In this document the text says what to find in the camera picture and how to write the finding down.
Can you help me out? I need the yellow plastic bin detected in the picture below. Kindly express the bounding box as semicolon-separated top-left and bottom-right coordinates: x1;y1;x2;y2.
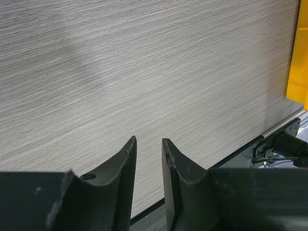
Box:
286;0;308;110

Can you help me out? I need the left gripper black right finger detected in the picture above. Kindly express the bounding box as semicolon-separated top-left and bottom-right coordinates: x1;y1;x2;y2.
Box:
162;139;308;231

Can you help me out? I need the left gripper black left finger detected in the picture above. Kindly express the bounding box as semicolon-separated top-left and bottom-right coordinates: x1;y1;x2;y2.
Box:
0;137;137;231

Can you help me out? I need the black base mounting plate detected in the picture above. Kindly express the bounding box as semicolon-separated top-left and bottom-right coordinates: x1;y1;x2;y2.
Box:
130;116;303;231

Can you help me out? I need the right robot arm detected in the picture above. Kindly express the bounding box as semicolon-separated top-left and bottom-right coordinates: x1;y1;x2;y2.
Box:
252;132;308;168

